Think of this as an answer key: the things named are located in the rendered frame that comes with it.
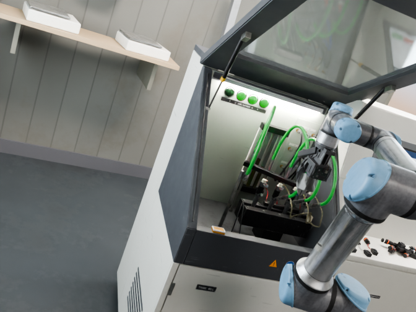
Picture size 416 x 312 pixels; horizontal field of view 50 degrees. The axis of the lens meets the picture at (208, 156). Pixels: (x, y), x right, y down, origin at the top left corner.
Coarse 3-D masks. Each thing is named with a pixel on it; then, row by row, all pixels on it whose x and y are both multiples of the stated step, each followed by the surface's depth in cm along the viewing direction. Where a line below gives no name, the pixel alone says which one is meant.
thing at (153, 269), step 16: (160, 208) 209; (160, 224) 202; (144, 240) 224; (160, 240) 195; (144, 256) 215; (160, 256) 189; (144, 272) 208; (160, 272) 183; (128, 288) 231; (144, 288) 201; (160, 288) 178; (128, 304) 221; (144, 304) 194; (160, 304) 178
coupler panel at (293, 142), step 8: (304, 120) 218; (296, 128) 219; (304, 128) 220; (312, 128) 221; (296, 136) 221; (312, 136) 222; (288, 144) 222; (296, 144) 223; (288, 152) 224; (280, 160) 225; (288, 160) 226; (296, 160) 226; (280, 168) 226; (296, 168) 228; (288, 176) 229; (296, 176) 230
